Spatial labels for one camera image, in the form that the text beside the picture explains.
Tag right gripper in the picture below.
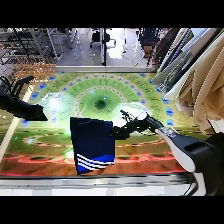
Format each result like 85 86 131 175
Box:
111 121 138 141

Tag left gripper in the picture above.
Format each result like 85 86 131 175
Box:
20 103 49 122

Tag navy shorts with white stripes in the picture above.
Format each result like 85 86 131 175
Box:
69 116 116 176

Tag black and white knit garment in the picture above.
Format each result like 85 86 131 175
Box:
156 82 169 94

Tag grey garment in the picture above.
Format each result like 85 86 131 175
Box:
152 49 194 87

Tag dark navy garment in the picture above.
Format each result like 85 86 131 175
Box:
165 58 201 93

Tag beige garment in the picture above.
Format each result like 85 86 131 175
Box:
175 31 224 134

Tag brown checked shirt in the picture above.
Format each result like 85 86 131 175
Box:
154 27 182 69

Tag silver frame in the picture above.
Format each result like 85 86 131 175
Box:
0 173 201 197

